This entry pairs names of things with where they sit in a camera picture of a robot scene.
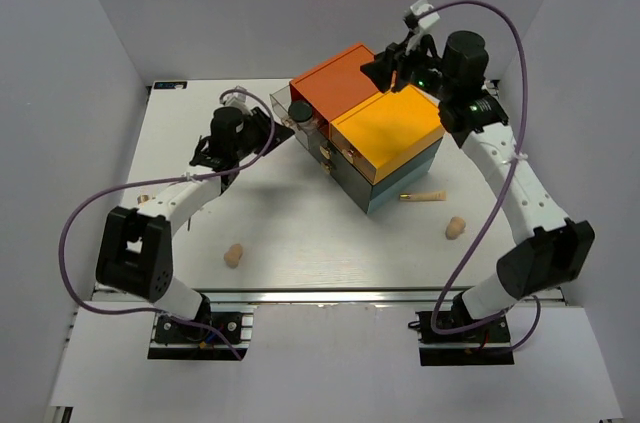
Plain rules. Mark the beige sponge right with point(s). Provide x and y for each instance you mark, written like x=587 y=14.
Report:
x=455 y=228

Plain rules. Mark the beige sponge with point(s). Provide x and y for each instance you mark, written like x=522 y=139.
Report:
x=233 y=255
x=455 y=228

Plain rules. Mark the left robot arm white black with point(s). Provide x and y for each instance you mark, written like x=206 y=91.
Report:
x=136 y=253

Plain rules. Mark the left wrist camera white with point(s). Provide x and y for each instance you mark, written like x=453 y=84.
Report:
x=236 y=99

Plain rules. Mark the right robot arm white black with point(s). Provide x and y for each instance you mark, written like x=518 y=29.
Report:
x=550 y=249

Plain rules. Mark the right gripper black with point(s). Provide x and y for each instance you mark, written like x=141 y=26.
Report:
x=380 y=71

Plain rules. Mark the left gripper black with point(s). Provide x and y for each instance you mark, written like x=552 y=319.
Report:
x=259 y=121

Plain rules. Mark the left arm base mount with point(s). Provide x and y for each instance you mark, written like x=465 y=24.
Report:
x=173 y=341

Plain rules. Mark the dark grey drawer box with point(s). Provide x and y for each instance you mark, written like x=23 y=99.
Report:
x=332 y=161

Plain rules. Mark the yellow drawer box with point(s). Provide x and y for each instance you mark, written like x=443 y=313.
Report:
x=386 y=131

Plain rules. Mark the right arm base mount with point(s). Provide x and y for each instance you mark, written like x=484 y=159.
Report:
x=489 y=345

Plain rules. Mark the blue label sticker left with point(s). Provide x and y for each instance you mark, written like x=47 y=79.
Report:
x=169 y=85

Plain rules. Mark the black round jar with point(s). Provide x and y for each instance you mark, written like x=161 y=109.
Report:
x=301 y=113

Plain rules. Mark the clear drawer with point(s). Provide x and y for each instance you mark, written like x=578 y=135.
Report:
x=280 y=102

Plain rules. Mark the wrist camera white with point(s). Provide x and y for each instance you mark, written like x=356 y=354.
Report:
x=236 y=99
x=420 y=18

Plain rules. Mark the beige tube gold cap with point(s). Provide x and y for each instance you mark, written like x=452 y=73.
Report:
x=424 y=197

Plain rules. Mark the teal drawer box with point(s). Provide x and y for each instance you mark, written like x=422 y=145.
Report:
x=407 y=174

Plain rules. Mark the aluminium rail lower left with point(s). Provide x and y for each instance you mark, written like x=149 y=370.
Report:
x=58 y=414

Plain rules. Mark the beige sponge left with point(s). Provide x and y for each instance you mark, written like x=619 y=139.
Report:
x=233 y=255

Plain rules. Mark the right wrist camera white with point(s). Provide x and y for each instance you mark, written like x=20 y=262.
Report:
x=420 y=18

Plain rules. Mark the dark orange drawer box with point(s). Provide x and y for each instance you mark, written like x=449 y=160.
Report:
x=336 y=85

